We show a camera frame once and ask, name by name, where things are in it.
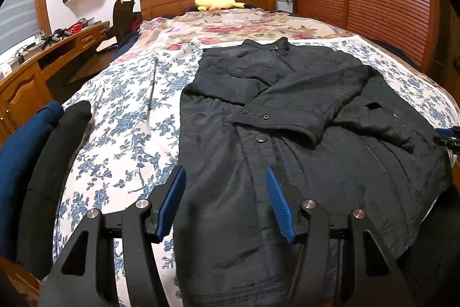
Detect black jacket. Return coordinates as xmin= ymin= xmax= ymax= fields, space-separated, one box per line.
xmin=172 ymin=37 xmax=453 ymax=307

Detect red floral blanket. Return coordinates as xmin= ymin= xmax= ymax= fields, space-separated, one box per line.
xmin=111 ymin=8 xmax=354 ymax=63

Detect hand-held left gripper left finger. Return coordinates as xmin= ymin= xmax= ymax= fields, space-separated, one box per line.
xmin=39 ymin=166 xmax=187 ymax=307

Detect grey window blind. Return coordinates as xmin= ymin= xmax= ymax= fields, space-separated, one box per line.
xmin=0 ymin=0 xmax=40 ymax=56

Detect dark wooden chair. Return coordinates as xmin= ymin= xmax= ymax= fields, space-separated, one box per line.
xmin=65 ymin=0 xmax=135 ymax=86

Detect wooden desk with cabinets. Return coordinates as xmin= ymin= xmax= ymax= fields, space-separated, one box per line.
xmin=0 ymin=21 xmax=110 ymax=149

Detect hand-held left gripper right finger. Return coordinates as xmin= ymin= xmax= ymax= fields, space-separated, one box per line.
xmin=265 ymin=167 xmax=407 ymax=307

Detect blue floral bed sheet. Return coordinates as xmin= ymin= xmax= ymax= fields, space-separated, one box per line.
xmin=54 ymin=35 xmax=460 ymax=307

